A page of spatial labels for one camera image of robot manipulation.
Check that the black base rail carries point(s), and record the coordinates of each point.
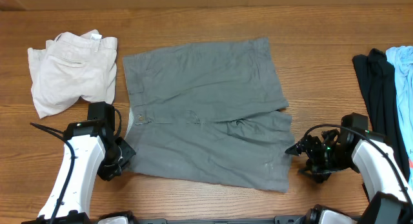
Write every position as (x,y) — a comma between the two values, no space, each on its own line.
(128,217)

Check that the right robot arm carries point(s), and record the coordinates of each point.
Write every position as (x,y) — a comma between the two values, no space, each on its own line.
(352,145)

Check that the black garment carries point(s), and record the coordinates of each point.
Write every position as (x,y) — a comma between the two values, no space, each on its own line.
(376,82)

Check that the grey shorts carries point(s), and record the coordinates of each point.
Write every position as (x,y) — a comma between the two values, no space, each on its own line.
(209,112)

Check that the light blue garment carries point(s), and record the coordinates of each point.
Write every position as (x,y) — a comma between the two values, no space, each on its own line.
(401,58)

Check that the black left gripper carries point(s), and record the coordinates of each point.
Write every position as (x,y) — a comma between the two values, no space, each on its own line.
(109,172)

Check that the beige folded shorts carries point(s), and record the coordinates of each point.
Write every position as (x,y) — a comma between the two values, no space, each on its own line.
(71,67)

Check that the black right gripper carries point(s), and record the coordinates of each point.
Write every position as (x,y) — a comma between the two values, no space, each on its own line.
(310,145)

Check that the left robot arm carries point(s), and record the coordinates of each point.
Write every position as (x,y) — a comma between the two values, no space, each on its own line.
(92,148)

